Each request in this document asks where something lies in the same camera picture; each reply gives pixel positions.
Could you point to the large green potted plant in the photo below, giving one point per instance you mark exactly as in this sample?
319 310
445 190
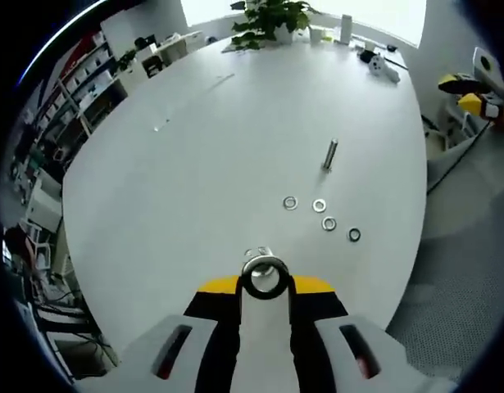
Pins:
272 16

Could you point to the large steel washer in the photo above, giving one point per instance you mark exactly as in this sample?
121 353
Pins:
349 235
263 294

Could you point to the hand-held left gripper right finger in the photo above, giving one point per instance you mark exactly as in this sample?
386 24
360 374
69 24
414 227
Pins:
317 323

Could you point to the storage shelf with white bins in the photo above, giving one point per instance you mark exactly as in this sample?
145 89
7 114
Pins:
83 82

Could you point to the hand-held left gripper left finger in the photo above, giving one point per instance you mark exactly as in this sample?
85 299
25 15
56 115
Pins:
219 327

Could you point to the thin threaded stud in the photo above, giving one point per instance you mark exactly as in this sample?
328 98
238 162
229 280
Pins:
330 153

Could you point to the white game controller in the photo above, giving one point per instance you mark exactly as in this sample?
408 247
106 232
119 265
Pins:
382 67

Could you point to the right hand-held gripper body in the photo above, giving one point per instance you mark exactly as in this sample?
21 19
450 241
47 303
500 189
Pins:
491 69

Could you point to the white plant pot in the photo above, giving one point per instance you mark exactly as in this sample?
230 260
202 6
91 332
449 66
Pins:
283 33

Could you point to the long white work desk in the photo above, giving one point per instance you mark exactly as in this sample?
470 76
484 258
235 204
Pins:
173 47

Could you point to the small green potted plant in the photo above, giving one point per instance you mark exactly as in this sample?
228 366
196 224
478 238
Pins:
126 59

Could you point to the small steel washer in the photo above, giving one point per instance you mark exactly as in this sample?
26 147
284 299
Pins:
323 223
284 203
313 206

